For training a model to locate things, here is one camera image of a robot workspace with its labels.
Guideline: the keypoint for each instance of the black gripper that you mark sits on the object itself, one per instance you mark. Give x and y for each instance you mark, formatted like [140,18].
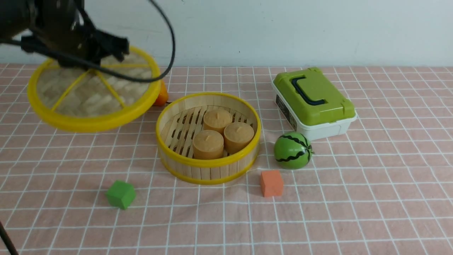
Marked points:
[64,26]

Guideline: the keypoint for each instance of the woven bamboo steamer lid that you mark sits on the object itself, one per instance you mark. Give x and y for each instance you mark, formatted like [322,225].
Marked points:
[77,100]

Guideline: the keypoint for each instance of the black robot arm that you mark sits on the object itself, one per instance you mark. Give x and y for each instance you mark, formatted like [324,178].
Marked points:
[14,19]

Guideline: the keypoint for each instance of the bamboo steamer basket yellow rim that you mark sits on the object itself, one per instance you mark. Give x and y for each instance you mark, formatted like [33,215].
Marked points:
[180,121]

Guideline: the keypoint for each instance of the orange toy pear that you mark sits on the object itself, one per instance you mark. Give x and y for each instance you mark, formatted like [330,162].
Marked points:
[162,98]

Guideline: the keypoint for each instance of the green wooden cube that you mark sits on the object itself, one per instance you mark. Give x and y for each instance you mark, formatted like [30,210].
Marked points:
[121,194]

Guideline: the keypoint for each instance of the tan steamed bun back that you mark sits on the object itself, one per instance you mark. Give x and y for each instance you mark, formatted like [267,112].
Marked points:
[217,120]

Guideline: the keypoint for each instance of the tan steamed bun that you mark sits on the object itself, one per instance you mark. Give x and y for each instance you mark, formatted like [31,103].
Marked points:
[237,136]
[217,120]
[208,145]

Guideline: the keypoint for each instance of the tan steamed bun front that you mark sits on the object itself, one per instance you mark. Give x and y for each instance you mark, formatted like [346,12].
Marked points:
[208,145]

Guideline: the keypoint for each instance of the tan steamed bun right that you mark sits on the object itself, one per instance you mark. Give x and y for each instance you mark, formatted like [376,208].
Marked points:
[237,136]

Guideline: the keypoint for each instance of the black rod at corner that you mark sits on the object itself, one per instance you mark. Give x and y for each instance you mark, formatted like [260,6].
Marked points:
[7,241]

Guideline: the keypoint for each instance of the green lidded white box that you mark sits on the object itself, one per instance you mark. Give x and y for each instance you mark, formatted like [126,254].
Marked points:
[312,105]

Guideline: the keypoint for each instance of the orange wooden cube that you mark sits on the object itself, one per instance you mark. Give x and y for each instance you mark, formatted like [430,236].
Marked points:
[271,183]

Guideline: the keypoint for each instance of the green toy watermelon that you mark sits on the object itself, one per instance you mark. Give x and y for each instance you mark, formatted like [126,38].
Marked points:
[293,151]

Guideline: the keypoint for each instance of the pink checkered tablecloth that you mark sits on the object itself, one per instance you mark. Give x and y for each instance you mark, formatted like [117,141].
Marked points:
[383,188]

